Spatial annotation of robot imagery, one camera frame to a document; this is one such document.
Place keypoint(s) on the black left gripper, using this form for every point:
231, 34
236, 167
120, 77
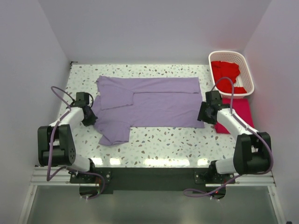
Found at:
91, 117

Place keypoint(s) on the folded pink t shirt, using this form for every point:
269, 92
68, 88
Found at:
242, 108

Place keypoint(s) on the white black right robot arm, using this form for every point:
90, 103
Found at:
252, 155

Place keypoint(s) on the red t shirt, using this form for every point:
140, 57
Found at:
222, 69

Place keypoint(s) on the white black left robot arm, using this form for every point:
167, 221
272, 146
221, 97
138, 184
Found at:
56, 146

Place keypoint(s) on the purple t shirt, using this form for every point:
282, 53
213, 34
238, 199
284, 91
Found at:
124, 103

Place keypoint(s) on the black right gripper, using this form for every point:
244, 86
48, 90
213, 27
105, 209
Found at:
204, 114

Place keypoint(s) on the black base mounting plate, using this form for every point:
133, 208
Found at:
130, 183

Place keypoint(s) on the white perforated plastic basket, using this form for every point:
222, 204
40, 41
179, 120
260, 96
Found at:
244, 85

